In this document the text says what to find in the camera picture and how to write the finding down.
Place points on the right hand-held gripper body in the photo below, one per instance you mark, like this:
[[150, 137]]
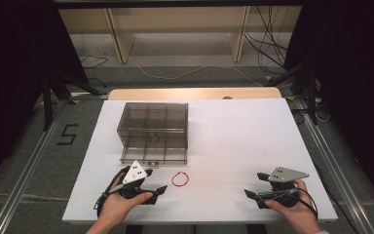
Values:
[[285, 175]]

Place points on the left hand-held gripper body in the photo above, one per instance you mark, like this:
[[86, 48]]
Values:
[[134, 174]]

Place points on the red rubber band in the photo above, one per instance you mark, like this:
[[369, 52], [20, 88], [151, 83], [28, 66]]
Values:
[[172, 179]]

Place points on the smoky transparent drawer box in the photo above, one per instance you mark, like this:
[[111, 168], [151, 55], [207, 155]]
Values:
[[154, 130]]

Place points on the person's left hand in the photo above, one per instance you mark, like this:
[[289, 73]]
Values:
[[115, 208]]

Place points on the person's right hand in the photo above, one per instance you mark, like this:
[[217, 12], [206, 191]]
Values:
[[300, 216]]

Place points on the white board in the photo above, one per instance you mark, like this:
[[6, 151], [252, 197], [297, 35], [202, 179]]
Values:
[[233, 143]]

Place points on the black tape floor mark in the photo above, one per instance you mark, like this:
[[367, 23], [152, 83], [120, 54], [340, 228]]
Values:
[[67, 135]]

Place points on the black metal stand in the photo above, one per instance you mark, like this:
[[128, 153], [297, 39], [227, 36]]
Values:
[[47, 100], [311, 91]]

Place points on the dark curtain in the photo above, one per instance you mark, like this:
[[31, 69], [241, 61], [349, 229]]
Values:
[[360, 81], [9, 81]]

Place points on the aluminium floor rail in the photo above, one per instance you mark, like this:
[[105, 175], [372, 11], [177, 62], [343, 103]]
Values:
[[26, 175], [334, 169]]

